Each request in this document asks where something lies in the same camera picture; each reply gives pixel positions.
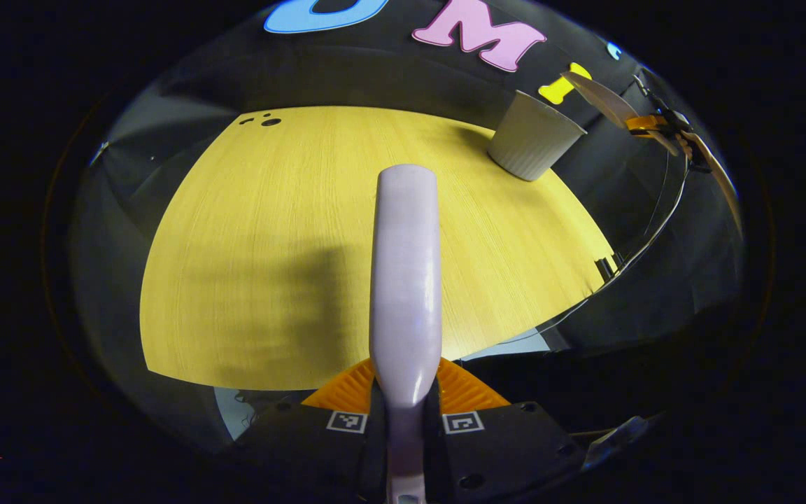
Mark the yellow wooden desktop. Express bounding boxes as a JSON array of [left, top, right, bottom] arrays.
[[139, 105, 617, 391]]

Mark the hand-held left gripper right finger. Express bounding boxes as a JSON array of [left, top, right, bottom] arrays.
[[423, 357, 586, 504]]

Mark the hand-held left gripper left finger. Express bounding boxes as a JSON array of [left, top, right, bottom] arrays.
[[232, 357, 388, 504]]

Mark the white ribbed garbage bin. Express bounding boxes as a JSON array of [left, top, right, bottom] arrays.
[[487, 90, 588, 182]]

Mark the black cable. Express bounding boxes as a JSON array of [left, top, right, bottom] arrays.
[[501, 150, 692, 345]]

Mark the black backdrop cloth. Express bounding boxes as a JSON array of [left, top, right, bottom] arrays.
[[71, 0, 747, 449]]

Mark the small light purple broom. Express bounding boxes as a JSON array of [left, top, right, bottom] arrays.
[[369, 164, 444, 504]]

